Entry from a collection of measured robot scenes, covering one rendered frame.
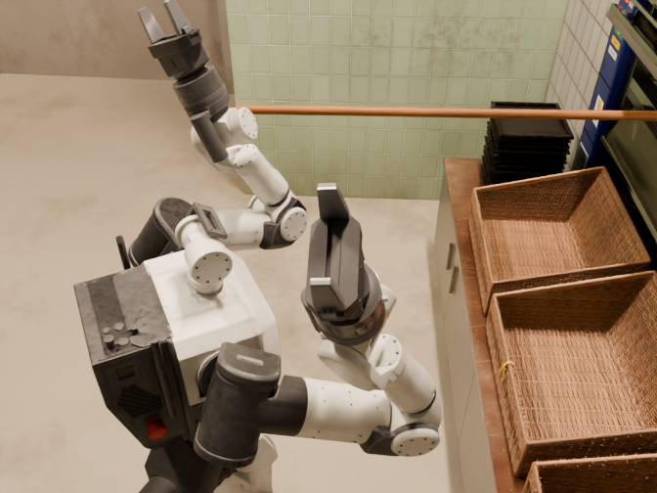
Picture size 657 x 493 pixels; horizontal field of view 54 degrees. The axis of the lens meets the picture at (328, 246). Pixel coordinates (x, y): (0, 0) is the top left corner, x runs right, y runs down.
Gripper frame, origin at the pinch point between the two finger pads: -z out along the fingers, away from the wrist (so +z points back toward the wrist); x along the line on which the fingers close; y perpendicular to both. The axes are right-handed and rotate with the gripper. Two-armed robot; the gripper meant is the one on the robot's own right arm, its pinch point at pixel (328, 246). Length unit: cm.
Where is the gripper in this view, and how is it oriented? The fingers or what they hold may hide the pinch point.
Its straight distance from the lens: 65.3
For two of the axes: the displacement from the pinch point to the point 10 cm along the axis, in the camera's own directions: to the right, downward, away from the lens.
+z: 1.6, 4.8, 8.7
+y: 9.9, -0.3, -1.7
